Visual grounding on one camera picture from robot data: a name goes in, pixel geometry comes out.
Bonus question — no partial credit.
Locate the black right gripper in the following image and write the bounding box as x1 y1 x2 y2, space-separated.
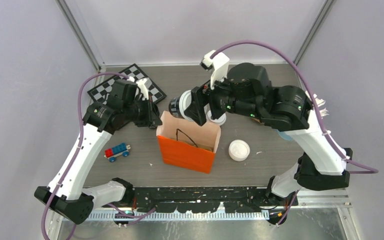
184 67 261 126

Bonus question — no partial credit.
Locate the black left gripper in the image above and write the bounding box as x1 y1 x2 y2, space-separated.
123 95 163 127

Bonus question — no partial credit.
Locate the orange paper bag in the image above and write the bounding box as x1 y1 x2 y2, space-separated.
156 111 221 174

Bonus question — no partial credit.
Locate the white plastic cup lid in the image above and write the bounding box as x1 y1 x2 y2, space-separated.
206 110 227 127

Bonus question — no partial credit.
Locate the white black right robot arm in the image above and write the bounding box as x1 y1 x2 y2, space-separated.
170 62 352 205

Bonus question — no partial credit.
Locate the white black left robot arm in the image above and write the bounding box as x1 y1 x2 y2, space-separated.
34 78 162 225

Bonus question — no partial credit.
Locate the white lid stack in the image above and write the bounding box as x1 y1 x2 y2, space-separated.
228 139 251 162

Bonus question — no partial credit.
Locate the blue red toy car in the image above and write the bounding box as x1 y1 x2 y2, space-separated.
104 142 131 163

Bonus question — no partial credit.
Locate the black white chessboard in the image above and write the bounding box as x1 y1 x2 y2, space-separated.
87 63 167 104

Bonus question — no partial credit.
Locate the blue cup holder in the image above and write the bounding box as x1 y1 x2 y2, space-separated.
276 130 294 141

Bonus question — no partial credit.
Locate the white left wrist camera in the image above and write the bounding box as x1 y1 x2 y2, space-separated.
127 76 151 100

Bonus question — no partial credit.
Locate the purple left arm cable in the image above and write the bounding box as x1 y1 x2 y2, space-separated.
41 72 156 240

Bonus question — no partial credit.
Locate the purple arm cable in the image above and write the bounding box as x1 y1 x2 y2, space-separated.
41 72 156 240
210 40 380 226

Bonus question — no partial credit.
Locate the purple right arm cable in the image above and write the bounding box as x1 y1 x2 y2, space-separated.
210 40 380 226

